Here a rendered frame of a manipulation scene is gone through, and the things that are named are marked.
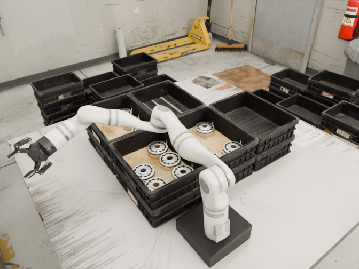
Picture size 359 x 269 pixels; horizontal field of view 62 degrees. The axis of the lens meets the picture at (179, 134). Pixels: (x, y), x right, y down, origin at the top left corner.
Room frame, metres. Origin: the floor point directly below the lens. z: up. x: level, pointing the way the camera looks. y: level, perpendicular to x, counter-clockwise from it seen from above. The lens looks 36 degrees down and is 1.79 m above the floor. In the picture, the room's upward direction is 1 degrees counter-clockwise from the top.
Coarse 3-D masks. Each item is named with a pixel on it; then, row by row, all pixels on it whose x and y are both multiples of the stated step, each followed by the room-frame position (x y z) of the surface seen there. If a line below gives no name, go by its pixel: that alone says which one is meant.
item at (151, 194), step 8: (128, 136) 1.16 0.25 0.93; (112, 144) 1.11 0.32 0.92; (120, 160) 1.00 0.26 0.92; (128, 168) 0.93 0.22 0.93; (200, 168) 0.92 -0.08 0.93; (136, 176) 0.88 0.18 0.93; (184, 176) 0.88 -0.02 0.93; (192, 176) 0.89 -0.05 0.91; (144, 184) 0.84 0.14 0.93; (168, 184) 0.83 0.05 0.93; (176, 184) 0.85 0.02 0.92; (144, 192) 0.82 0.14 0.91; (152, 192) 0.79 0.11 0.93; (160, 192) 0.81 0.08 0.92
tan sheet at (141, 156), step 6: (138, 150) 1.18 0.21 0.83; (144, 150) 1.18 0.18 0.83; (168, 150) 1.17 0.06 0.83; (126, 156) 1.13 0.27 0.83; (132, 156) 1.13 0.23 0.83; (138, 156) 1.13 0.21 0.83; (144, 156) 1.13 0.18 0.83; (132, 162) 1.08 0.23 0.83; (138, 162) 1.08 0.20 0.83; (144, 162) 1.08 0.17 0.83; (150, 162) 1.08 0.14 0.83; (156, 162) 1.08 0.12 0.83; (132, 168) 1.04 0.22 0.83; (156, 168) 1.04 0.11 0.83; (156, 174) 1.00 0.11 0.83; (162, 174) 1.00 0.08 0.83; (168, 174) 1.00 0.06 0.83; (168, 180) 0.96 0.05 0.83
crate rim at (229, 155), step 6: (198, 108) 1.40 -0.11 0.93; (210, 108) 1.40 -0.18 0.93; (186, 114) 1.35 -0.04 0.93; (228, 120) 1.28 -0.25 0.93; (240, 126) 1.22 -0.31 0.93; (246, 132) 1.17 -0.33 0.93; (246, 144) 1.08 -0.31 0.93; (252, 144) 1.08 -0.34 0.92; (234, 150) 1.04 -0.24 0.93; (240, 150) 1.04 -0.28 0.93; (246, 150) 1.06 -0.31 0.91; (222, 156) 1.00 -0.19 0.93; (228, 156) 1.00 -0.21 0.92
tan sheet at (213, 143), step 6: (216, 132) 1.31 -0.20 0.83; (198, 138) 1.26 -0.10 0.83; (204, 138) 1.26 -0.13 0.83; (210, 138) 1.26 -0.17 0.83; (216, 138) 1.26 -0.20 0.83; (222, 138) 1.26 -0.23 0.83; (204, 144) 1.21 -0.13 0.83; (210, 144) 1.21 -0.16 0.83; (216, 144) 1.21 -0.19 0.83; (222, 144) 1.21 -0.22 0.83; (210, 150) 1.16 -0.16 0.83; (216, 150) 1.16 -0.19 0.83
